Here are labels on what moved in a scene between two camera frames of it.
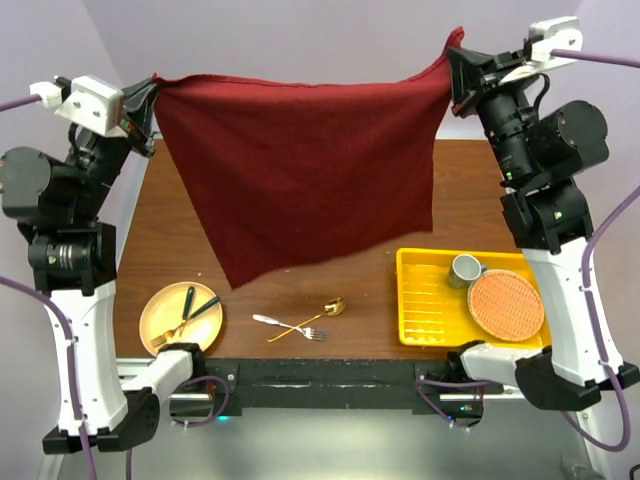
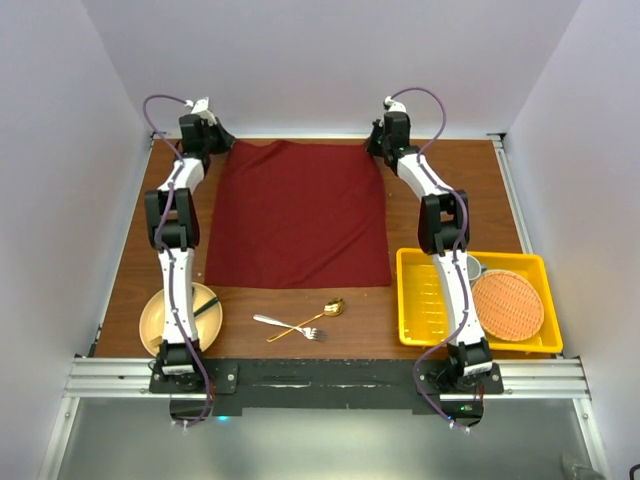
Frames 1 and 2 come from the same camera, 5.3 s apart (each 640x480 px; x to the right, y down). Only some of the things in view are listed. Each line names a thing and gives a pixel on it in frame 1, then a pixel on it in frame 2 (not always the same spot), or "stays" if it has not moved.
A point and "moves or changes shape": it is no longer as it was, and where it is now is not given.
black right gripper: (472, 73) -> (377, 127)
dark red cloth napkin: (269, 172) moves or changes shape
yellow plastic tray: (432, 312) stays
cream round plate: (163, 311) stays
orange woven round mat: (507, 305) stays
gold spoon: (333, 307) stays
